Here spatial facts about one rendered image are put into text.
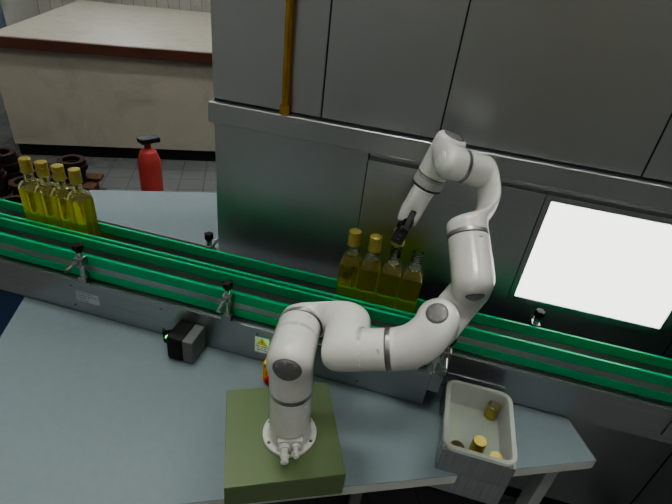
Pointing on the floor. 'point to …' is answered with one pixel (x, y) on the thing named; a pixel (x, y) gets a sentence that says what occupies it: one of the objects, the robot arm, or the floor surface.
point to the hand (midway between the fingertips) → (400, 232)
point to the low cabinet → (109, 81)
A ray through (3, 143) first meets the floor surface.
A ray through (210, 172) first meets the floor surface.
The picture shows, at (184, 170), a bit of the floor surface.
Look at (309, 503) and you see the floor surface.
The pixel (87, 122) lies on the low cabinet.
